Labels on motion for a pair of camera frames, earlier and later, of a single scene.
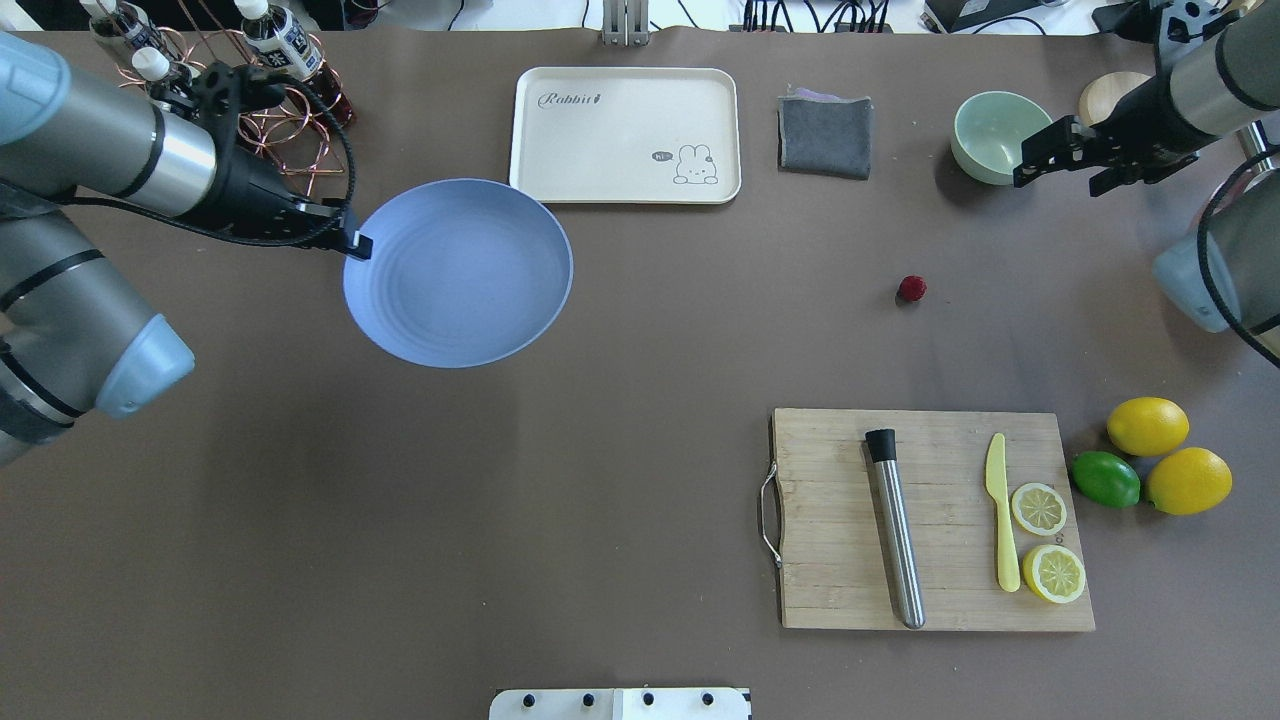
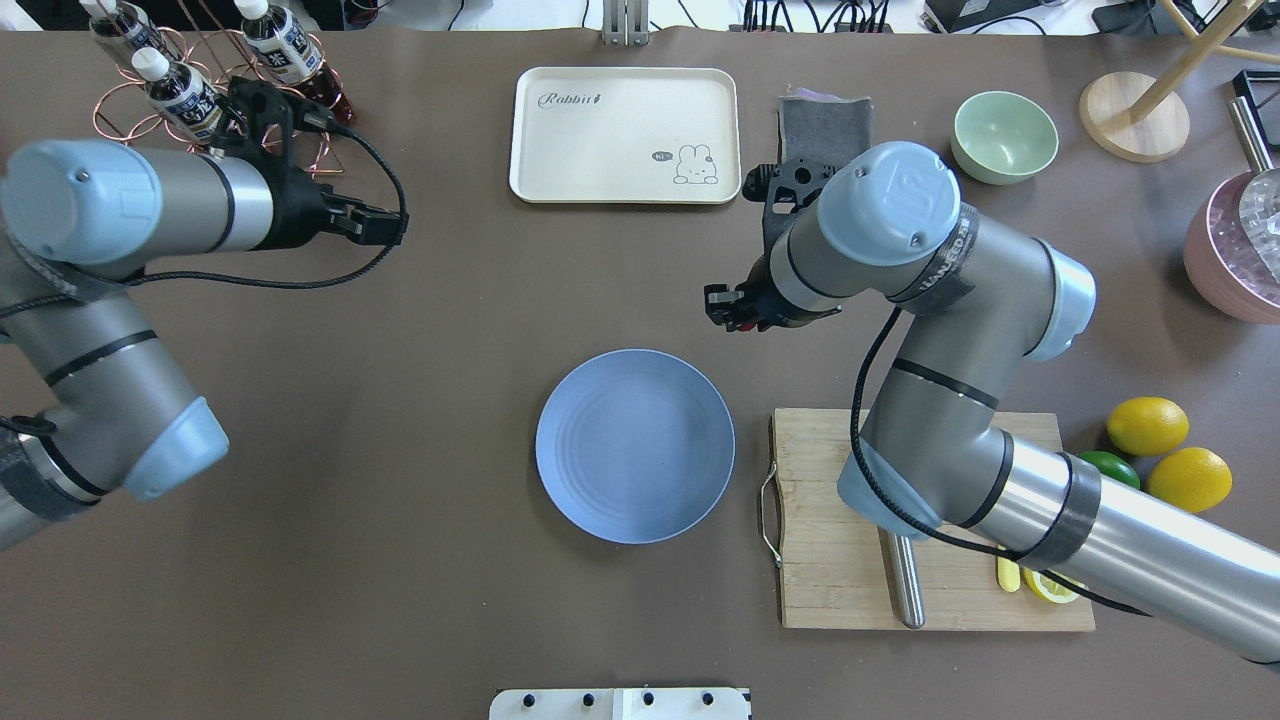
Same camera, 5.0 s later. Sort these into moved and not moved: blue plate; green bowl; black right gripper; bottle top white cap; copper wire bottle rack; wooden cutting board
Moved: black right gripper; blue plate
Not moved: copper wire bottle rack; bottle top white cap; wooden cutting board; green bowl
